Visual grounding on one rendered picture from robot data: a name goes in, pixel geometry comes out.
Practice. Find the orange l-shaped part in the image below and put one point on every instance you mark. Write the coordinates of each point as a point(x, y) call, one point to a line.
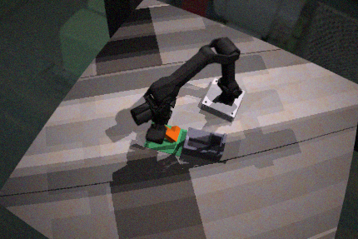
point(172, 134)

